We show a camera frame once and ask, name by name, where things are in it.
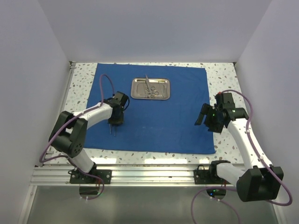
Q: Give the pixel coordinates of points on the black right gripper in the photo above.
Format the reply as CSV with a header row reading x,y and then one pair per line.
x,y
207,109

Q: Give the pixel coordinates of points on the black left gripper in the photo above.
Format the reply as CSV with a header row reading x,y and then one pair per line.
x,y
119,120

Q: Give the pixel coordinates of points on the steel forceps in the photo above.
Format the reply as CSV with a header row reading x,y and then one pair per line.
x,y
113,129

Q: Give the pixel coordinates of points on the blue surgical cloth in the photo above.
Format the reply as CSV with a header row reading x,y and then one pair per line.
x,y
153,125

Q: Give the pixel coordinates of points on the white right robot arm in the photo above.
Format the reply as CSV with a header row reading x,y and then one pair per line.
x,y
260,180

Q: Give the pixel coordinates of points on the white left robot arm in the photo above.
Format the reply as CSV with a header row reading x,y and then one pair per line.
x,y
69,133

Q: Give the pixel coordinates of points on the steel hemostat clamp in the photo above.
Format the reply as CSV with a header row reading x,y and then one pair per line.
x,y
153,95

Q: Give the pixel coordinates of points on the steel instrument tray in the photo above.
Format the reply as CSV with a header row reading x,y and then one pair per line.
x,y
139,88

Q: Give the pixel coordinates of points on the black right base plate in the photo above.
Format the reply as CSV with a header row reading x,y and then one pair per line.
x,y
205,175

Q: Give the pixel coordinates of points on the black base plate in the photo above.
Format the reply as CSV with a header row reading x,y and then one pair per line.
x,y
205,175
97,175

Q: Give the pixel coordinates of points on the aluminium front rail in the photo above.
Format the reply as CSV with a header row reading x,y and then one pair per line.
x,y
177,175

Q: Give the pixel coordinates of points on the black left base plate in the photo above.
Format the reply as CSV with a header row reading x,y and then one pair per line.
x,y
97,175

